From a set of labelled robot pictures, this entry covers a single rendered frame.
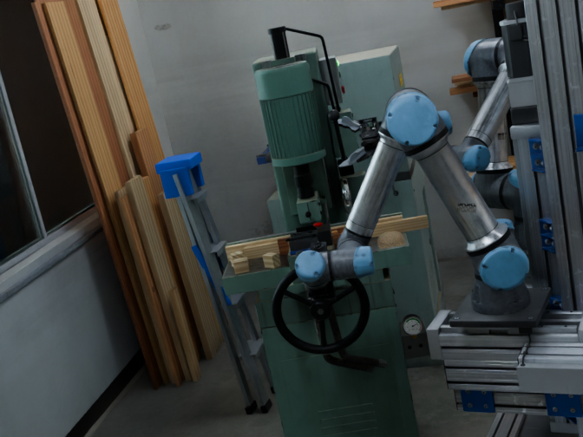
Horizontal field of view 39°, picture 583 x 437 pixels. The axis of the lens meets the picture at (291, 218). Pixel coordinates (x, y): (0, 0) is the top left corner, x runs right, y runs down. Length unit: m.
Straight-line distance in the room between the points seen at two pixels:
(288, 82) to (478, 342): 0.96
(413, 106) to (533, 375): 0.72
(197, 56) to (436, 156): 3.37
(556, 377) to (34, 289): 2.31
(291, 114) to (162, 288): 1.72
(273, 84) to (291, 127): 0.14
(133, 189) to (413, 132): 2.27
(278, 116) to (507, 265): 0.93
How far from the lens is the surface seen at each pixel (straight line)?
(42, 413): 3.70
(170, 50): 5.26
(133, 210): 4.02
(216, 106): 5.21
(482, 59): 2.70
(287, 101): 2.60
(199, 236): 3.52
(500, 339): 2.26
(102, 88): 4.32
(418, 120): 1.93
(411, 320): 2.63
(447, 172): 1.99
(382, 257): 2.62
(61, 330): 3.87
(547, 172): 2.28
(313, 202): 2.69
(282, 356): 2.74
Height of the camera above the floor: 1.68
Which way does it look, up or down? 14 degrees down
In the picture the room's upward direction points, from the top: 12 degrees counter-clockwise
